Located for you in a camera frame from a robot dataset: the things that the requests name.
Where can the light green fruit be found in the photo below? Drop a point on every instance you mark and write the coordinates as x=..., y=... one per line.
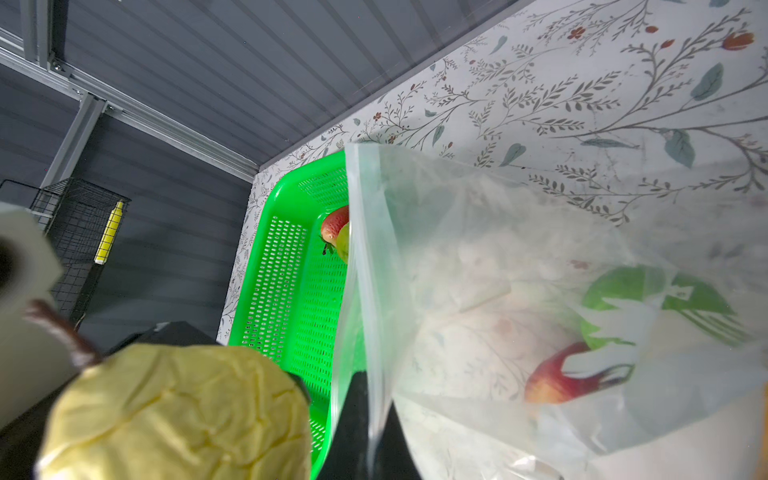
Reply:
x=342, y=243

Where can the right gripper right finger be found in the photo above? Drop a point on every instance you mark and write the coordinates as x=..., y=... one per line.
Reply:
x=392, y=459

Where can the green plastic basket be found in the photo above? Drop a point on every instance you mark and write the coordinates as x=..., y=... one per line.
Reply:
x=293, y=288

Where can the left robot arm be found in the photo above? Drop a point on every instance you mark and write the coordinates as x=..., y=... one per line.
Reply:
x=40, y=350

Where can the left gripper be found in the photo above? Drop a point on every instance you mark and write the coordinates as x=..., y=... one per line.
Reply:
x=166, y=333

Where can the red apple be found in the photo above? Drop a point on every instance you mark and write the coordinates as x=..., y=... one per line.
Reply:
x=548, y=384

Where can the clear zip top bag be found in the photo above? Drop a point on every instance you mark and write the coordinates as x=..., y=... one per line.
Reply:
x=462, y=282

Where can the pale yellow pear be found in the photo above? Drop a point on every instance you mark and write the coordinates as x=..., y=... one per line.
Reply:
x=243, y=417

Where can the black wire basket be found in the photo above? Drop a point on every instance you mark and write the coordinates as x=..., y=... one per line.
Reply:
x=81, y=220

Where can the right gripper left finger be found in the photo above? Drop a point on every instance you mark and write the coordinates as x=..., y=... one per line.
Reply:
x=347, y=456

